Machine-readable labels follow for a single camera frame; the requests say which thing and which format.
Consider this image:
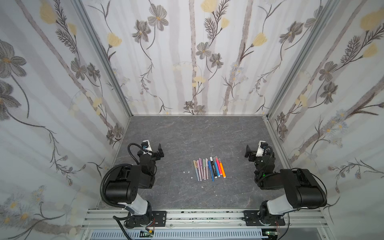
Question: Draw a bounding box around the pink highlighter pen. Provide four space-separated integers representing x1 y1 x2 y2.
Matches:
215 157 221 177

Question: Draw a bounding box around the orange highlighter pen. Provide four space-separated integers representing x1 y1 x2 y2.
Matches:
218 158 227 178

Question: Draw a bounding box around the light blue highlighter pen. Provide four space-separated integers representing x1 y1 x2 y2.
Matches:
213 160 220 178

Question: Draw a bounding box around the black marker white cap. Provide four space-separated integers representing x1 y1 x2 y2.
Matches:
210 157 218 179

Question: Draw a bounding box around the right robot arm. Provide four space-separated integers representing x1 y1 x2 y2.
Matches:
244 141 327 226

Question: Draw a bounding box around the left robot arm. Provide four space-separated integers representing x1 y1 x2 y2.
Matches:
100 140 165 229

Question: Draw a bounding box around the yellow capped blue pen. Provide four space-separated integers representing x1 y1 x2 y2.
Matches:
193 160 200 181

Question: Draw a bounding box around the light pink pastel pen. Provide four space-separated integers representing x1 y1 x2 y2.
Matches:
196 160 202 181

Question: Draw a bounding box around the purple capped pastel pen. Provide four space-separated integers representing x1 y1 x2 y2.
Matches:
199 158 205 181

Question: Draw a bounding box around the green capped pastel pen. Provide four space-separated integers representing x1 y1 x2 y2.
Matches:
202 159 207 180

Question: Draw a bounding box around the pale pink pen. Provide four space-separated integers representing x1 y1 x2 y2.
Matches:
205 158 209 180

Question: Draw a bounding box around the right green circuit board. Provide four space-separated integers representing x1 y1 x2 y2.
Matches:
262 230 279 240

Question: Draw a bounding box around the green circuit board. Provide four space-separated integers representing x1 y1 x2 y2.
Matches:
262 230 279 240
139 230 154 238

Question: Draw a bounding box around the left green circuit board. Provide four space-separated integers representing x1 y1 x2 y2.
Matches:
139 230 154 238

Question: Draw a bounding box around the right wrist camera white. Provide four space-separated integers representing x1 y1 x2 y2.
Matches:
256 141 269 157

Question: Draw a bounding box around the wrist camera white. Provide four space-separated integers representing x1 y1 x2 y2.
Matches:
141 140 153 154
256 141 269 157

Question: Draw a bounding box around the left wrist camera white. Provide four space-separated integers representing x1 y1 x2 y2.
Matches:
141 140 153 154

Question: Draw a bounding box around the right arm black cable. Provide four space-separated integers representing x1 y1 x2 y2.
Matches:
277 167 328 240

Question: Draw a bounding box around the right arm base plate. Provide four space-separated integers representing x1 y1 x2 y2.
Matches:
242 210 286 227

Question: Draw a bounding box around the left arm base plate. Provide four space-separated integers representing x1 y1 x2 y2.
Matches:
124 211 167 229

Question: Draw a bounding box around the aluminium frame rail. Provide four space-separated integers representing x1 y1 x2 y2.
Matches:
81 209 328 230

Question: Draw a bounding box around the white slotted cable duct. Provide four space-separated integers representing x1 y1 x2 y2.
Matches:
90 229 267 240

